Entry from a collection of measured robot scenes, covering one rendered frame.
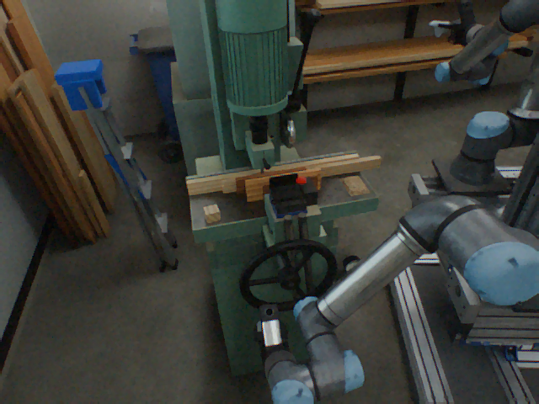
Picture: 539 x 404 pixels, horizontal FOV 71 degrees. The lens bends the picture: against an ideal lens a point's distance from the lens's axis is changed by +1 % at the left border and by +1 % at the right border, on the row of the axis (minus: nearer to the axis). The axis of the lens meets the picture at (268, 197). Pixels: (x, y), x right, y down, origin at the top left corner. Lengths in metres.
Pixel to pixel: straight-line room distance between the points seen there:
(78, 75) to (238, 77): 0.86
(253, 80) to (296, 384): 0.72
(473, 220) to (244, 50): 0.64
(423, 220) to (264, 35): 0.57
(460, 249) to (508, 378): 1.10
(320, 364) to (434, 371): 0.90
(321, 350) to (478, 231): 0.40
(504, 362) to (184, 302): 1.47
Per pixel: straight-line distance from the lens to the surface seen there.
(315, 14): 1.02
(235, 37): 1.01
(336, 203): 1.22
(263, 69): 1.02
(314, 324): 0.91
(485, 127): 1.49
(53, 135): 2.32
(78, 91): 1.76
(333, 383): 0.86
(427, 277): 2.01
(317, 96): 3.84
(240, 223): 1.16
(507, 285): 0.74
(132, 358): 2.03
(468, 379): 1.76
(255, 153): 1.16
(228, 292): 1.38
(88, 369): 2.09
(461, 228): 0.75
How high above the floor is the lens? 1.66
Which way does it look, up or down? 38 degrees down
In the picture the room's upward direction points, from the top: 3 degrees counter-clockwise
